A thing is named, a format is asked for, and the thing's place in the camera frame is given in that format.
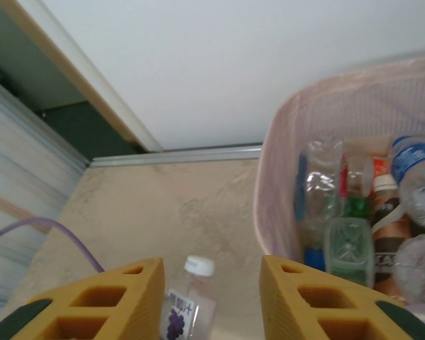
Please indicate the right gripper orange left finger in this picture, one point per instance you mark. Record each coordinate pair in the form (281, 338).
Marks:
(145, 311)

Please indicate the clear bottle blue cap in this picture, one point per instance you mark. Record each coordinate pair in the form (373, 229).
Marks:
(318, 184)

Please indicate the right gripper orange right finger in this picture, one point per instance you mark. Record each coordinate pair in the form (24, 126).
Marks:
(280, 311)

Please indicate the white beige door frame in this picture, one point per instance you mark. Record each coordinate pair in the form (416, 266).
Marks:
(88, 71)

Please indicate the beige plastic waste bin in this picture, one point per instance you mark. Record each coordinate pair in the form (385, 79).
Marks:
(340, 106)

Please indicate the brown label bottle white cap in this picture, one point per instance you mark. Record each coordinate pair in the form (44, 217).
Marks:
(389, 226)

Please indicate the bottle purple grape label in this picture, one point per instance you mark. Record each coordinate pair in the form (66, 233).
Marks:
(178, 318)

